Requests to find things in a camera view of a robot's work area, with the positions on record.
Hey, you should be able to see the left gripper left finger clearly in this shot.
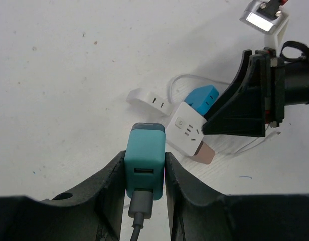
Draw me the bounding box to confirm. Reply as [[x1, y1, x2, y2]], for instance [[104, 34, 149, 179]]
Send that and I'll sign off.
[[0, 151, 126, 240]]

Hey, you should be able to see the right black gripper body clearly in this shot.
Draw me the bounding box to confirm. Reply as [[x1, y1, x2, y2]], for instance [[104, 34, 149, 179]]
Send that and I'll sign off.
[[254, 41, 309, 127]]

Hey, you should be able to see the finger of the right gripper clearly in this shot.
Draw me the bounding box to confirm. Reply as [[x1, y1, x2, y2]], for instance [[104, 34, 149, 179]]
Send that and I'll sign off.
[[202, 54, 267, 137], [204, 50, 252, 121]]

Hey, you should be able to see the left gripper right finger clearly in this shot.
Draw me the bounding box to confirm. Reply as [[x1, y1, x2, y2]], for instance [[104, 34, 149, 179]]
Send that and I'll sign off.
[[165, 152, 309, 240]]

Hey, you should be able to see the white grey USB cable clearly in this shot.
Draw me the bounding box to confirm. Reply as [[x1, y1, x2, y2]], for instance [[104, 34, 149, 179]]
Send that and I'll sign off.
[[127, 190, 154, 241]]

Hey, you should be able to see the pink brown charger plug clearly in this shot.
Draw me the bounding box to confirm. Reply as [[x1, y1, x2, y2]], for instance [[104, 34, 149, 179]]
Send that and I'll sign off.
[[191, 141, 215, 165]]

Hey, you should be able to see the white cube power socket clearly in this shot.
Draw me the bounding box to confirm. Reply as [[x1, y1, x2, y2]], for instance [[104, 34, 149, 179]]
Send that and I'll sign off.
[[165, 102, 205, 157]]

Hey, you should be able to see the teal USB charger plug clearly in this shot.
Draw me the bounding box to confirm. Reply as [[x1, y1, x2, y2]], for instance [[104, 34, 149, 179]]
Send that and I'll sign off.
[[124, 123, 166, 200]]

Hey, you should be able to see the blue adapter plug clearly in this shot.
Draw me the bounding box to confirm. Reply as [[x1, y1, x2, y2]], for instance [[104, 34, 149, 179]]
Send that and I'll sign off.
[[184, 85, 219, 116]]

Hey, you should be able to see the white flat adapter plug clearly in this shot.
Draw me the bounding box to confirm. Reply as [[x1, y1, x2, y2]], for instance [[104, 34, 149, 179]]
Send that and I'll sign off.
[[126, 88, 173, 116]]

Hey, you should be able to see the thin white cable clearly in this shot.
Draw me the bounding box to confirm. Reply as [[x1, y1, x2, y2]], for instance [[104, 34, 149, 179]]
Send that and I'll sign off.
[[168, 73, 282, 158]]

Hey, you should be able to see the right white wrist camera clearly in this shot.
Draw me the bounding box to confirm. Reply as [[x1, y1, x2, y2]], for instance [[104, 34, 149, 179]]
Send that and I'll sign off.
[[240, 0, 289, 52]]

